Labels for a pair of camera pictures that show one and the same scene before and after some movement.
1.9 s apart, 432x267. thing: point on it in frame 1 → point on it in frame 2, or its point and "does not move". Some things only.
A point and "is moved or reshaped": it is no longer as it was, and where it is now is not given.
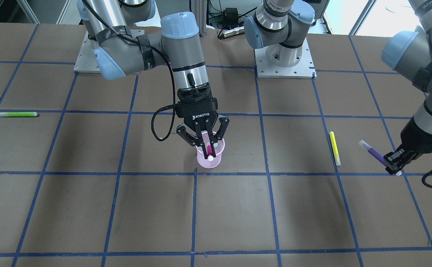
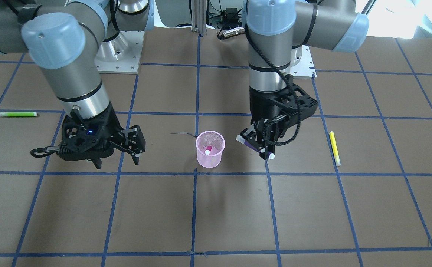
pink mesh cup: [218, 150] does not move
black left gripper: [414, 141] → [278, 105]
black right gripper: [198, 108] → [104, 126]
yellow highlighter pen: [335, 148] does not move
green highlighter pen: [16, 114] does not move
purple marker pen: [375, 154] → [241, 139]
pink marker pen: [210, 157] is moved or reshaped
